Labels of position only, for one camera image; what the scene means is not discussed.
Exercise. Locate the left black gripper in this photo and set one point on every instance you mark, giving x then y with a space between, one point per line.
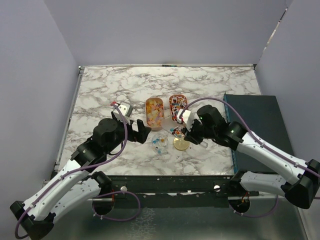
141 135

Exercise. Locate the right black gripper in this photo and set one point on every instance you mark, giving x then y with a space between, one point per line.
189 135

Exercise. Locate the clear plastic scoop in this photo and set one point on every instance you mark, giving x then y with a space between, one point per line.
175 131

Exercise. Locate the pink tray of gummy candies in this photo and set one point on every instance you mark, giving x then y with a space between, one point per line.
155 113

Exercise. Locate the pink tray of lollipops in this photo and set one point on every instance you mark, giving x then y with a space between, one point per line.
176 102

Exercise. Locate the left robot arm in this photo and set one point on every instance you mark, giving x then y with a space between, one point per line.
78 180

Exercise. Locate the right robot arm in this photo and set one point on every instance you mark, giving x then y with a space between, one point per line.
295 179

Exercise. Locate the clear glass jar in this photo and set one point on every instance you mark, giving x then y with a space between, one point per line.
159 143

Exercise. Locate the gold jar lid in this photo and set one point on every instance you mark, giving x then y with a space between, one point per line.
180 144

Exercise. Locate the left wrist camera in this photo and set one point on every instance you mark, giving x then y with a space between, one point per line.
123 113

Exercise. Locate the blue network switch box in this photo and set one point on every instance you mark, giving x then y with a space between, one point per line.
263 116

